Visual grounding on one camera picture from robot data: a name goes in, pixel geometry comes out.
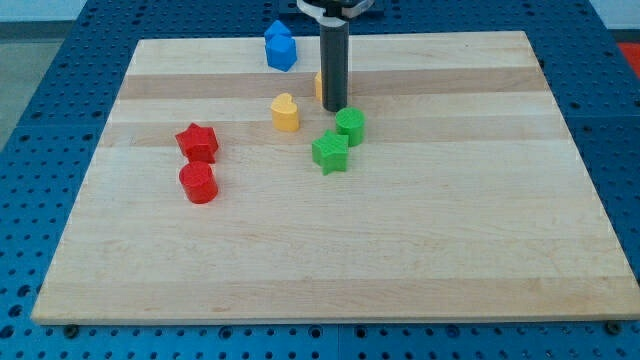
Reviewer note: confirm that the green star block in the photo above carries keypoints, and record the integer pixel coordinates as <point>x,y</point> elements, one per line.
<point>330,152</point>

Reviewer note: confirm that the red star block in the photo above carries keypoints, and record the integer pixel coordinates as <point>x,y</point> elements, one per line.
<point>198,143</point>

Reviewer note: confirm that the green cylinder block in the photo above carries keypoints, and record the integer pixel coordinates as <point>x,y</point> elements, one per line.
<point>350,121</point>

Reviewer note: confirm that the yellow heart block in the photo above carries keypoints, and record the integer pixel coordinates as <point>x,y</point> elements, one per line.
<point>285,113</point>

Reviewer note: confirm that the yellow block behind rod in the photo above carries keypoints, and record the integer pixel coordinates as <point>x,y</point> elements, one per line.
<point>318,87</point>

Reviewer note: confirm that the red cylinder block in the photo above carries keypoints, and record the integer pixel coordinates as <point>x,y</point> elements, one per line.
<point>198,182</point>

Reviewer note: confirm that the wooden board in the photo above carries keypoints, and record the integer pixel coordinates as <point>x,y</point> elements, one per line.
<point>467,201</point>

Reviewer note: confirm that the blue pentagon block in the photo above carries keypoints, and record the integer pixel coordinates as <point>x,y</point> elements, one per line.
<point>281,52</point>

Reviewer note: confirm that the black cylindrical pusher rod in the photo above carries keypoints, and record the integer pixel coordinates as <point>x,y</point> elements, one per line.
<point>334,46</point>

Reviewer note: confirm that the blue cube block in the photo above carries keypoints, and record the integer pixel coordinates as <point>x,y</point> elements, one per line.
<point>277,28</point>

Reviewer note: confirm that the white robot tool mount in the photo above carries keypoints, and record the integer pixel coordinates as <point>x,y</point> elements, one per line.
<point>334,13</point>

